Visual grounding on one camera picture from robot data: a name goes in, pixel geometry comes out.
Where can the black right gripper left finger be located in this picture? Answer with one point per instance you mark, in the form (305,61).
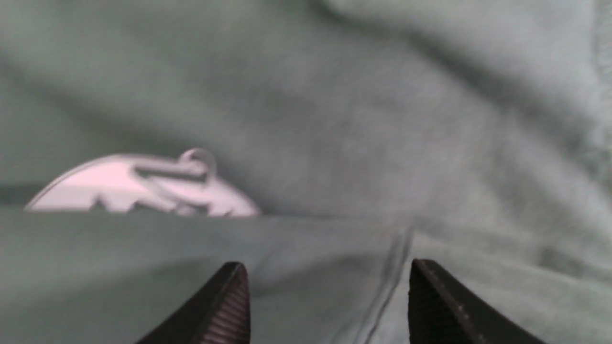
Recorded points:
(218,313)

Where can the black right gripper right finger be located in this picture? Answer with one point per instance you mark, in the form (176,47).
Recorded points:
(441,310)

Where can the green long-sleeved shirt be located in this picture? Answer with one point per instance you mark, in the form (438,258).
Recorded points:
(476,133)

